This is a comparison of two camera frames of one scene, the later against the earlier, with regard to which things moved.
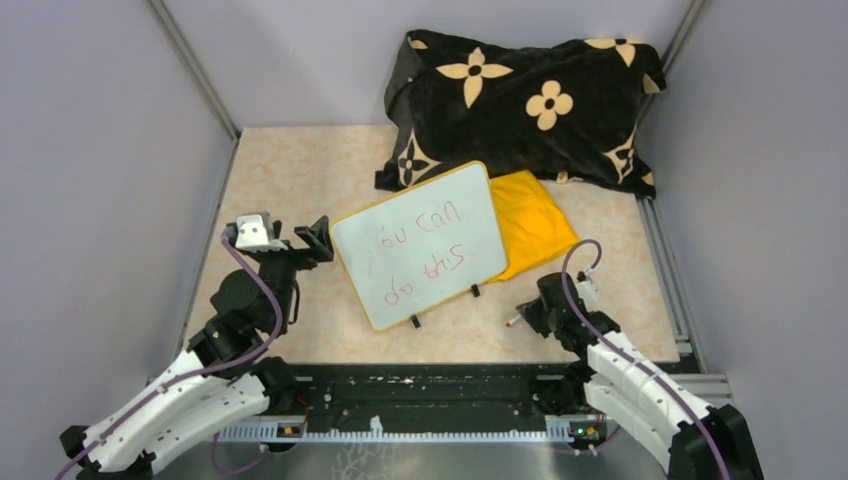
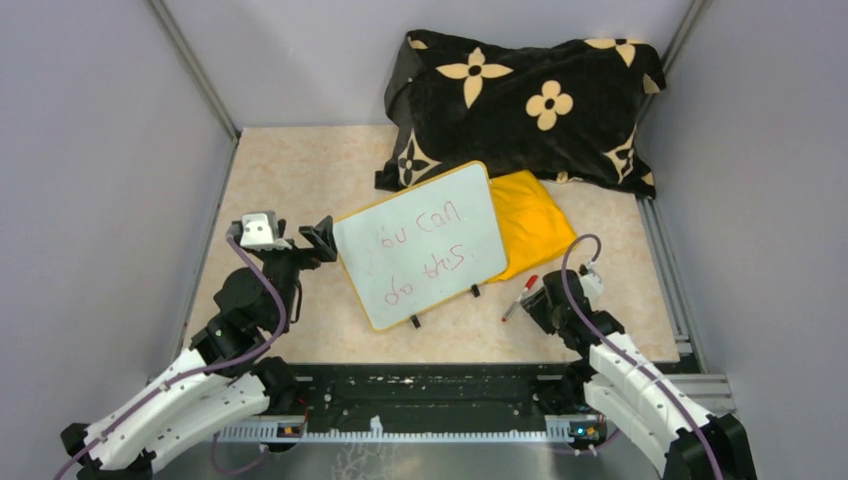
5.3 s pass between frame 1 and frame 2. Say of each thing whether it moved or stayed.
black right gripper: stayed
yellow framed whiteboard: stayed
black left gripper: stayed
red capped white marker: moved
